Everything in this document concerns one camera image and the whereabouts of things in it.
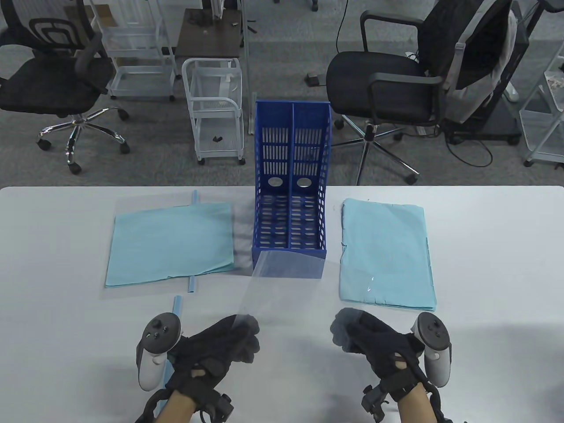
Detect person's left hand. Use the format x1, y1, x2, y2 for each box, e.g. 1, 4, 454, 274
170, 315, 260, 393

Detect person's right hand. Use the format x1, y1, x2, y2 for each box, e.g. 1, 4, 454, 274
330, 308, 430, 399

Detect stack of light blue papers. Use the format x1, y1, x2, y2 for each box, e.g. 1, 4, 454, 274
339, 198, 438, 312
105, 203, 235, 289

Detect clear plastic file folder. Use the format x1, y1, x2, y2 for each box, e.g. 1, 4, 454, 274
227, 250, 375, 423
98, 190, 255, 301

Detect person's right forearm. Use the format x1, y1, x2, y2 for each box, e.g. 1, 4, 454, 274
397, 388, 434, 423

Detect person's left forearm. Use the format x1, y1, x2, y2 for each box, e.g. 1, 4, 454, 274
156, 390, 200, 423

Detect blue plastic file rack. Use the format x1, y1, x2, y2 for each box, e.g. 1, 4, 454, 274
252, 100, 332, 279

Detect black and white controller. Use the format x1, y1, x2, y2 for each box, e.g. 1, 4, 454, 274
136, 312, 182, 391
411, 312, 452, 388

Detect small white mesh cart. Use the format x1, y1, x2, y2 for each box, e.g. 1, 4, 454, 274
182, 57, 246, 166

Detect black rolling stand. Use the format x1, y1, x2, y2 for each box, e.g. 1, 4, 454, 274
441, 0, 549, 146

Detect white three-tier cart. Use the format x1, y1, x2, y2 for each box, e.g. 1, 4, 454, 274
90, 0, 182, 103

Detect grey metal pole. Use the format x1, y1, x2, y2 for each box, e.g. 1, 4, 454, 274
240, 0, 259, 136

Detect brown side table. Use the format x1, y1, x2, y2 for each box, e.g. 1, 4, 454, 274
175, 8, 244, 60

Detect black mesh-back office chair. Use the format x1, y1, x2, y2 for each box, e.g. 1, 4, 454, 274
0, 0, 131, 175

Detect cardboard box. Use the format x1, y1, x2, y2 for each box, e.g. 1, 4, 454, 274
65, 4, 113, 22

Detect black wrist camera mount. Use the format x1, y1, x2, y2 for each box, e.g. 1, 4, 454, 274
134, 388, 235, 423
361, 382, 443, 423

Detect black floor cable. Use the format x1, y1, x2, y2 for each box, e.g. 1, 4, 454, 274
446, 128, 494, 168
336, 0, 350, 51

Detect white wire shelf cart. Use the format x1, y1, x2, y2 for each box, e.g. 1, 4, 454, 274
519, 44, 564, 168

